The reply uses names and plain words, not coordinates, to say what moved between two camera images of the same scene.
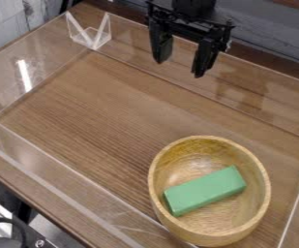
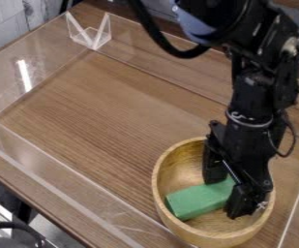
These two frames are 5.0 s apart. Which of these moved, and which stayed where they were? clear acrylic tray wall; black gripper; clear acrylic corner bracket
Moved: black gripper
Stayed: clear acrylic tray wall; clear acrylic corner bracket
